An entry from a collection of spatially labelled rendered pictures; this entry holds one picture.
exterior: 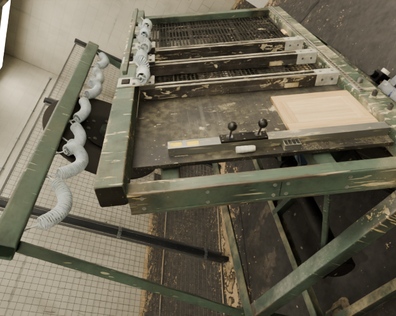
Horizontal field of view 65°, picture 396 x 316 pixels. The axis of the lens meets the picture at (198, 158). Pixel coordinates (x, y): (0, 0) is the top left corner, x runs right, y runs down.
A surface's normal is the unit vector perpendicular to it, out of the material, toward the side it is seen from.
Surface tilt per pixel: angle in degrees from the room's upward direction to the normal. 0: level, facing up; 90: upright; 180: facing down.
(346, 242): 0
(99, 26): 90
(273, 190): 90
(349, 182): 90
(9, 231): 90
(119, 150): 58
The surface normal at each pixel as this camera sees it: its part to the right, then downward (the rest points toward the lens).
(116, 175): -0.04, -0.77
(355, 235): -0.86, -0.33
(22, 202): 0.50, -0.70
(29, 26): 0.01, 0.75
